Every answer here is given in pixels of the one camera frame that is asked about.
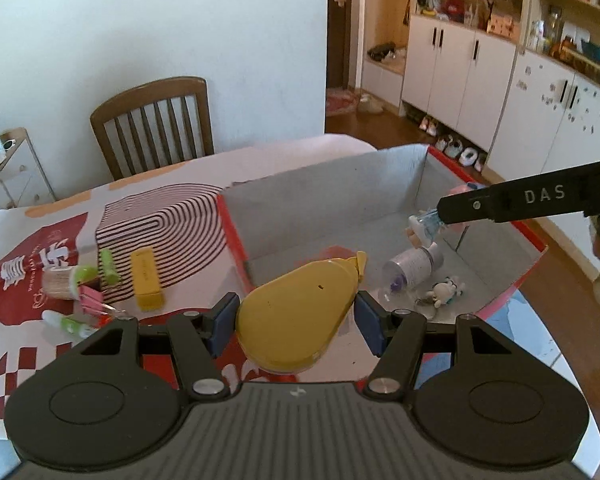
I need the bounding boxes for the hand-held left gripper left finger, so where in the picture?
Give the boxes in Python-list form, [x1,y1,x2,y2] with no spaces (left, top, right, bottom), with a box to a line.
[77,292,241,401]

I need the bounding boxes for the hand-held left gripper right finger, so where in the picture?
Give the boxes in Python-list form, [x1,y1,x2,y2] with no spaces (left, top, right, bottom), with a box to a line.
[354,291,526,402]

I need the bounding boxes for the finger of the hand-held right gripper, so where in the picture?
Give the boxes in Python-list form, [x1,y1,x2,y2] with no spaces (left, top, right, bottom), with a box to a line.
[437,183,501,226]

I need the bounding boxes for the small blue striped doll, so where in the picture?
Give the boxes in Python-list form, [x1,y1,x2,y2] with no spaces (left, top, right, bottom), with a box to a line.
[407,208,451,250]

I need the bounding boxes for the yellow rounded case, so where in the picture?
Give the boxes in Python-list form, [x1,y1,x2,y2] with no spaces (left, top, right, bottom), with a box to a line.
[235,251,368,373]

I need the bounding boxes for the green marker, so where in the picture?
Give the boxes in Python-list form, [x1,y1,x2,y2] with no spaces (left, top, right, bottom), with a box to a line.
[98,248,119,284]

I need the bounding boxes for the red cardboard shoe box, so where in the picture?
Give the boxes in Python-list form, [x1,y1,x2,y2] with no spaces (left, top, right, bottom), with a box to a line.
[215,144,551,376]

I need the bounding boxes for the clear toothpick jar green lid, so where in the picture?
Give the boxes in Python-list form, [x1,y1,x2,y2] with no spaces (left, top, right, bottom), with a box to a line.
[41,265,99,301]

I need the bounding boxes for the row of small shoes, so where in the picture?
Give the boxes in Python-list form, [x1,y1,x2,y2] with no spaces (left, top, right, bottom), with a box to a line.
[419,115,487,170]

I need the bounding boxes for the clear bottle silver cap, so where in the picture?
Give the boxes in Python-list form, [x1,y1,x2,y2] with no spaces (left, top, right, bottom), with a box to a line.
[382,242,445,297]

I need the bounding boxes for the yellow small box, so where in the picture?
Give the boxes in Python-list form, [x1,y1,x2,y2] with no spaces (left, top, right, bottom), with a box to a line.
[130,248,167,311]

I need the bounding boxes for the red white printed paper sheet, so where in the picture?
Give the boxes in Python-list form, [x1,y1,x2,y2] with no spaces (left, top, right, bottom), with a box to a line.
[0,180,261,443]

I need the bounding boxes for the white wooden cabinet unit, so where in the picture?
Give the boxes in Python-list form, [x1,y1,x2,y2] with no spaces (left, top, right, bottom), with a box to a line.
[360,0,600,196]

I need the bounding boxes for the patterned tablecloth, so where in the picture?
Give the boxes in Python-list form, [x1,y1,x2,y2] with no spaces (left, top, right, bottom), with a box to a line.
[0,132,576,480]

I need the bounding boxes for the pink binder clip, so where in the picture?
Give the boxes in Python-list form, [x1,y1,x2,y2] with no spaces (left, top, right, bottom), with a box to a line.
[77,284,133,320]

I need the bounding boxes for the beige slippers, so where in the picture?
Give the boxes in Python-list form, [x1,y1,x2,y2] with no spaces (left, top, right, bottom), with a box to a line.
[357,92,388,114]

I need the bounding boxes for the white green tube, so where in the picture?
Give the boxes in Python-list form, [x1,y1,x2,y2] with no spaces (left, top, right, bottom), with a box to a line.
[42,310,101,339]

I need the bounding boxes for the red patterned rug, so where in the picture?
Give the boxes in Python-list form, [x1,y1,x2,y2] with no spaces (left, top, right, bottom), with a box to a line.
[325,87,362,117]

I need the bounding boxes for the dark bag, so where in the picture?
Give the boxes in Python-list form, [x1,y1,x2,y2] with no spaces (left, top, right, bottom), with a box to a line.
[367,42,398,62]

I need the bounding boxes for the brown wooden chair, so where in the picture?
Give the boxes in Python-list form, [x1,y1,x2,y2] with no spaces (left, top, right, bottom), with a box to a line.
[90,76,216,182]

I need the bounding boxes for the dark wooden door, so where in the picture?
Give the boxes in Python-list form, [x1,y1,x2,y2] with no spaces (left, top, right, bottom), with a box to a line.
[326,0,365,92]

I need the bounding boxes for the white drawer cabinet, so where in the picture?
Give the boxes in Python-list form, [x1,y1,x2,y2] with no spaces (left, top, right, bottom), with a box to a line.
[0,127,56,211]

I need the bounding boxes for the white figure keychain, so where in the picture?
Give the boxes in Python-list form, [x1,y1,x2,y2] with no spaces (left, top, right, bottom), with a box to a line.
[414,276,467,318]

